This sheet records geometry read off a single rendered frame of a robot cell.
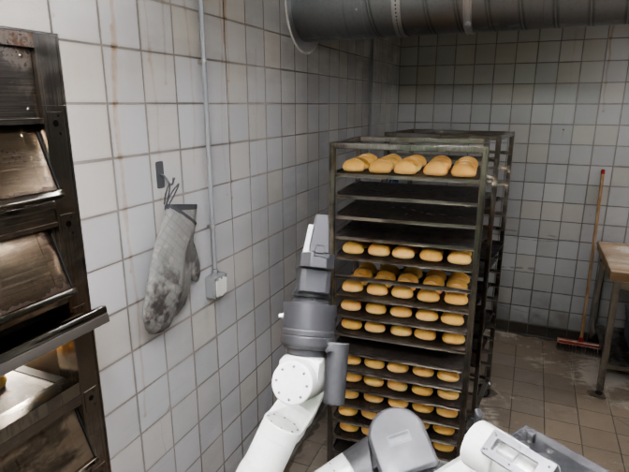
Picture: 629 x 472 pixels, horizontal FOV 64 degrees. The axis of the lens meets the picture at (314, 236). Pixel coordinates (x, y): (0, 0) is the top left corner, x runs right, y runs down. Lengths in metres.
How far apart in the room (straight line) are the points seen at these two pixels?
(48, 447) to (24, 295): 0.45
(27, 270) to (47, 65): 0.50
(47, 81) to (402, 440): 1.15
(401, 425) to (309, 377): 0.21
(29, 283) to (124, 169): 0.43
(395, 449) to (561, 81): 3.78
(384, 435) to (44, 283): 0.93
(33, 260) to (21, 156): 0.26
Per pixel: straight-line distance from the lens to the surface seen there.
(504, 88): 4.40
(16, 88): 1.40
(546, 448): 0.97
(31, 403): 1.57
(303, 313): 0.79
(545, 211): 4.48
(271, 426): 0.83
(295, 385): 0.78
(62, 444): 1.65
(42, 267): 1.44
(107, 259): 1.58
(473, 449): 0.76
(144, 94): 1.67
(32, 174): 1.39
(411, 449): 0.90
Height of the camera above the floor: 1.94
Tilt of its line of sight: 15 degrees down
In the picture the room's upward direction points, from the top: straight up
